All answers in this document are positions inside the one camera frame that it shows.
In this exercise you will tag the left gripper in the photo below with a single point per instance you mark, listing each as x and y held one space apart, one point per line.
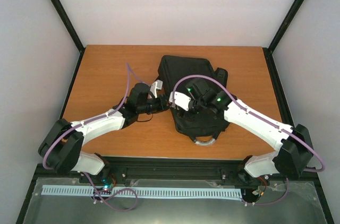
163 98

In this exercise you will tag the black student backpack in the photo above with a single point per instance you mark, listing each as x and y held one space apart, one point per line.
203 122

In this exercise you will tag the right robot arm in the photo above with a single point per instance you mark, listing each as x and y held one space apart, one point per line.
292 149

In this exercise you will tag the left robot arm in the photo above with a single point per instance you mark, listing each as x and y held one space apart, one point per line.
61 148

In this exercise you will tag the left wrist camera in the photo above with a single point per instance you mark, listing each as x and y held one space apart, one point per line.
156 86

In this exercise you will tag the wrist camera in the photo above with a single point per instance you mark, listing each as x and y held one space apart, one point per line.
156 86
177 99

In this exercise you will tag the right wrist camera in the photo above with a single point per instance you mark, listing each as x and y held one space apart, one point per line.
177 99

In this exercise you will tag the black mounting rail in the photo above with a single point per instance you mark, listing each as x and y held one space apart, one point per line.
124 170

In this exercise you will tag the left black frame post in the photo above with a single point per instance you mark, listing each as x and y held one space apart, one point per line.
59 8

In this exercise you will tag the black frame post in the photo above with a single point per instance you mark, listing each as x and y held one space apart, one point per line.
59 8
290 15

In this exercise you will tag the light blue cable duct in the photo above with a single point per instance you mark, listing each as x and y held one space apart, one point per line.
144 192

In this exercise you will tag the right black frame post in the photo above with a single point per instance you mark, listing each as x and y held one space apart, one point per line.
290 15

